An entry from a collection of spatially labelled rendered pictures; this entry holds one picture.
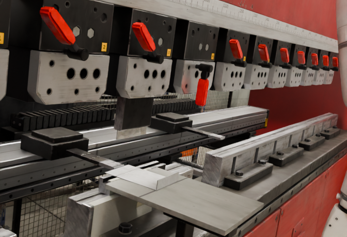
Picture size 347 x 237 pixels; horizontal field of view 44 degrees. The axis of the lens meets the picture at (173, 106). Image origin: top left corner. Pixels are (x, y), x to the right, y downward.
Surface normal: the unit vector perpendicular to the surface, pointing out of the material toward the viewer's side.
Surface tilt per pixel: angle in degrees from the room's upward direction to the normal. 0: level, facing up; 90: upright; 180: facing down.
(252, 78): 90
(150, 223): 0
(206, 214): 0
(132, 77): 90
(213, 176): 90
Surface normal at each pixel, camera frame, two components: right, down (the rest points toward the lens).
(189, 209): 0.14, -0.98
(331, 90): -0.54, 0.06
